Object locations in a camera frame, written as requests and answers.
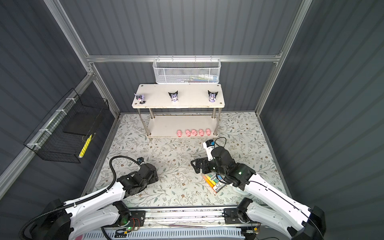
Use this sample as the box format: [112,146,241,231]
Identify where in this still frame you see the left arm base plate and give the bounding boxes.
[117,211,146,229]

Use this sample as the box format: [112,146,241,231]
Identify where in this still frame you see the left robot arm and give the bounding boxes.
[19,157,159,240]

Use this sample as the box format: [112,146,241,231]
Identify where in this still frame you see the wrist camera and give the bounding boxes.
[137,157,145,166]
[203,140,215,161]

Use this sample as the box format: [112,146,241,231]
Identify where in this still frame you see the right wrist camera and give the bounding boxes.
[203,140,215,161]

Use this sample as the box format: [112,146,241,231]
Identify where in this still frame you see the white two-tier shelf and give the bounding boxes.
[132,83,225,138]

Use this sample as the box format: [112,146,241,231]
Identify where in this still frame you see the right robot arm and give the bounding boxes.
[191,147,327,240]

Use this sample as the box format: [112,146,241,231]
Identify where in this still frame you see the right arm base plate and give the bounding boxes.
[222,208,259,225]

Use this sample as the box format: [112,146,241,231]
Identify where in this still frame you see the yellow marker in basket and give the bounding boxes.
[78,135,93,159]

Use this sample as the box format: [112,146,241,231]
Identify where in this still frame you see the white mesh wall basket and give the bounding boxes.
[153,60,222,84]

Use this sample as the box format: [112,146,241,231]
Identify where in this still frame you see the black purple toy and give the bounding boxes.
[208,91,219,103]

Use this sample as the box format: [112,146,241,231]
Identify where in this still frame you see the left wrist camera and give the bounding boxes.
[137,157,145,166]

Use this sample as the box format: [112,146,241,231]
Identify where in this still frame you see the black purple toy figure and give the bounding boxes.
[168,91,179,103]

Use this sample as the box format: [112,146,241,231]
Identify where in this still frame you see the white vented cable duct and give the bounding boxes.
[83,227,245,240]

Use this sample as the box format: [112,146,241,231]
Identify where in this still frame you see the pack of coloured markers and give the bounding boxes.
[202,173,226,194]

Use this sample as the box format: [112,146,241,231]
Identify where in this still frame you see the pens in white basket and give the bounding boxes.
[176,74,220,84]

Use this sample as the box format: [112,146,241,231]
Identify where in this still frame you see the black wire wall basket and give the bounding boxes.
[24,91,110,164]

